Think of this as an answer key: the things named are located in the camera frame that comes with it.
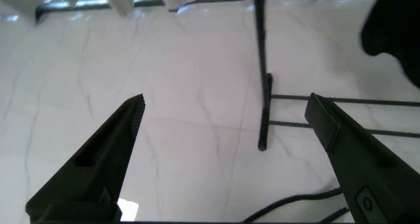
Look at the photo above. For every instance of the black clothes rack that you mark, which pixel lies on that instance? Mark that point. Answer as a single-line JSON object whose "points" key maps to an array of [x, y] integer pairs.
{"points": [[262, 53]]}

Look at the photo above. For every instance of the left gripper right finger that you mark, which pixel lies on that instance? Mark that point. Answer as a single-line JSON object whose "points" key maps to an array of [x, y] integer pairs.
{"points": [[370, 174]]}

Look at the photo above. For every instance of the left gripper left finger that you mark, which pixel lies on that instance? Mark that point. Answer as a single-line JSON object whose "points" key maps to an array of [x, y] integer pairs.
{"points": [[88, 178]]}

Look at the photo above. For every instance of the black garment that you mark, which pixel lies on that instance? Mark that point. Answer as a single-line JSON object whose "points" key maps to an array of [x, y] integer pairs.
{"points": [[393, 27]]}

